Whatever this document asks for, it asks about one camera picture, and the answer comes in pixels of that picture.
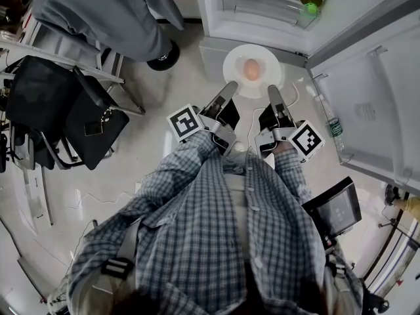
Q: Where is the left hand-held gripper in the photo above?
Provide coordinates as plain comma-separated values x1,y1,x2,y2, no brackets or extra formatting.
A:
165,80,242,158

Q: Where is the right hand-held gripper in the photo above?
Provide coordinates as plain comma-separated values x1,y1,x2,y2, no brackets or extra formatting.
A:
254,83,327,164

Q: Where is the white plate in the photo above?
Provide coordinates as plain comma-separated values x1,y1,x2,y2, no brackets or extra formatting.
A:
222,43,282,100

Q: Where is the brown egg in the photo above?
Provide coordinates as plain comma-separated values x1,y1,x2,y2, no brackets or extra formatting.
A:
242,58,260,80

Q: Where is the white refrigerator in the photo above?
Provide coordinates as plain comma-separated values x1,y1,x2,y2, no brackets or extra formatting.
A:
192,0,420,196

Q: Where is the person's right forearm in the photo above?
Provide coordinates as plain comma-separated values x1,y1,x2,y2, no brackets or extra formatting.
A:
272,148,312,206

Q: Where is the person's left forearm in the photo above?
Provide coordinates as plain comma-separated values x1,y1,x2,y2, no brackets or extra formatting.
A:
136,131,224,209

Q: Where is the clear fridge door shelf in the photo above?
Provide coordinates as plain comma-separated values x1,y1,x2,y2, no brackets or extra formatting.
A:
311,73,355,163

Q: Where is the clear plastic fridge drawer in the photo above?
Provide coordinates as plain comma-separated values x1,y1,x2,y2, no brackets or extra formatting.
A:
218,0,318,31

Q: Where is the clear bottle with green label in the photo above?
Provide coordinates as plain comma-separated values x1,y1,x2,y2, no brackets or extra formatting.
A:
320,100,347,154

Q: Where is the black caster wheel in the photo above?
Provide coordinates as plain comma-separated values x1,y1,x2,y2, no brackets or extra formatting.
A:
146,40,180,72

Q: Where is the black display screen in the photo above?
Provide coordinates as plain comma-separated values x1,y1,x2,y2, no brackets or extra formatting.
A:
301,177,363,239

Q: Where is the black office chair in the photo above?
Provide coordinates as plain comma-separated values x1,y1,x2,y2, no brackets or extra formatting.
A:
6,54,131,172
0,123,55,173

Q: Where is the person's plaid shirt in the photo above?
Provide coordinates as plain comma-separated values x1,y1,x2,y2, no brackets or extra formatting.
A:
67,129,365,315

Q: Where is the black floor device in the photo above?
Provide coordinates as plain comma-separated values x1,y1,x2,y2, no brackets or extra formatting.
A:
383,184,403,208

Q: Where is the tan floor object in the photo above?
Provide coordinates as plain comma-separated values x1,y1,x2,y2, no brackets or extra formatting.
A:
395,195,420,221

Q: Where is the black tripod stand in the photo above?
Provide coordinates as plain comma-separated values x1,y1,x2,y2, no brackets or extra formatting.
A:
379,220,420,239

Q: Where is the white cardboard box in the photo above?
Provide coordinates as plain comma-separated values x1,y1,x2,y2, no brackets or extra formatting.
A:
19,165,55,226

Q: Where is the black waist bag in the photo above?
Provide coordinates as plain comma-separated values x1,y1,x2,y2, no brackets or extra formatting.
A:
362,290,391,315

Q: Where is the white power cable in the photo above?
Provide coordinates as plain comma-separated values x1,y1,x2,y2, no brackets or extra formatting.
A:
64,188,138,209
245,83,301,140

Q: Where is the black case with bead strap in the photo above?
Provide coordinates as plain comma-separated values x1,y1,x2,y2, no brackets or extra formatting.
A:
83,108,114,137

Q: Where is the grey harness strap with buckle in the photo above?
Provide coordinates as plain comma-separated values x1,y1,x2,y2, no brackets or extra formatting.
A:
100,220,142,280

